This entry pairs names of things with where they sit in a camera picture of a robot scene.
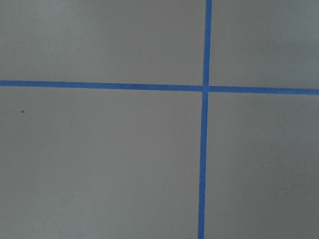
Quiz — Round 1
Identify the brown paper table cover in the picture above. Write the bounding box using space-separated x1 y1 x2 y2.
0 0 319 239

